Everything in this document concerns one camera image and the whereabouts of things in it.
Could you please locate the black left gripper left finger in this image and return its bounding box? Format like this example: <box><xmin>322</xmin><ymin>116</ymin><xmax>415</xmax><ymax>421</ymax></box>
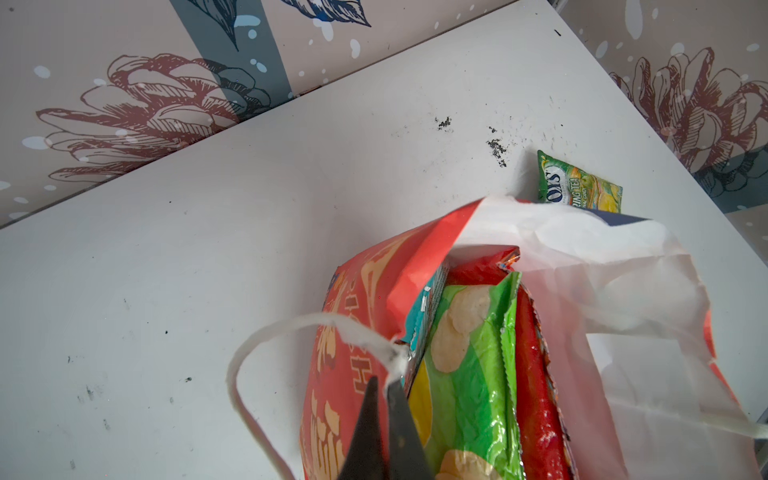
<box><xmin>337</xmin><ymin>377</ymin><xmax>384</xmax><ymax>480</ymax></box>

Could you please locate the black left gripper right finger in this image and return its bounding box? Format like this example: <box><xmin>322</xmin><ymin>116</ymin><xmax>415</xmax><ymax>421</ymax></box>
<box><xmin>387</xmin><ymin>381</ymin><xmax>434</xmax><ymax>480</ymax></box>

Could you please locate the green chips bag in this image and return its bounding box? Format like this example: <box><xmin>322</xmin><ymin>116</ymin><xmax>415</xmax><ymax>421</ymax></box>
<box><xmin>408</xmin><ymin>272</ymin><xmax>525</xmax><ymax>479</ymax></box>

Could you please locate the red paper gift bag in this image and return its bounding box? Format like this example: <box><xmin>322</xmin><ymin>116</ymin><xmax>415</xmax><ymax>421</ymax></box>
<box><xmin>225</xmin><ymin>194</ymin><xmax>768</xmax><ymax>480</ymax></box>

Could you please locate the green yellow candy packet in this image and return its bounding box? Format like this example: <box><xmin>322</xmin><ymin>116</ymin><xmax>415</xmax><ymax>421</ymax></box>
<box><xmin>537</xmin><ymin>150</ymin><xmax>623</xmax><ymax>213</ymax></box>

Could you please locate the red snack bag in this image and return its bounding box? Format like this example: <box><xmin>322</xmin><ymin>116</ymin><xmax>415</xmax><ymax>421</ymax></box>
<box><xmin>448</xmin><ymin>247</ymin><xmax>578</xmax><ymax>479</ymax></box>

